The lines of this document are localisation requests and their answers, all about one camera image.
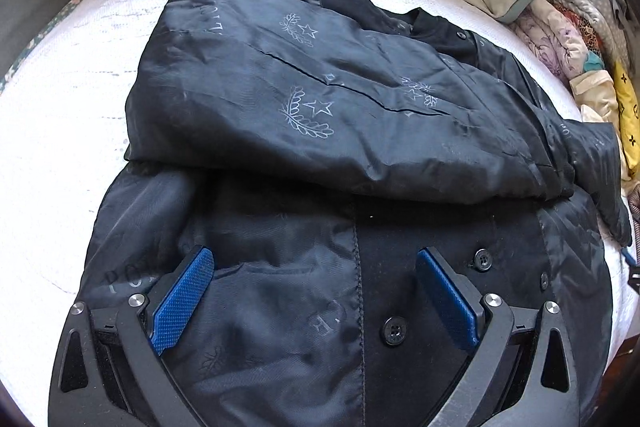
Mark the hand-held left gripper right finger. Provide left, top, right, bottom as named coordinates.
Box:
left=416, top=248, right=583, bottom=427

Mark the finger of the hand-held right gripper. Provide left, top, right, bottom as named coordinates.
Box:
left=620, top=244, right=640, bottom=295

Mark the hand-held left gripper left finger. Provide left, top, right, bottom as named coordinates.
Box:
left=47, top=246, right=216, bottom=427

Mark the black padded jacket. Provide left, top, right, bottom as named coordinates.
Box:
left=82, top=0, right=633, bottom=427

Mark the pile of colourful clothes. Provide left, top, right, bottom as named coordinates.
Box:
left=512, top=0, right=640, bottom=182

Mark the white quilted bed cover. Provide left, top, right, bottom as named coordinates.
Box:
left=0, top=0, right=640, bottom=427

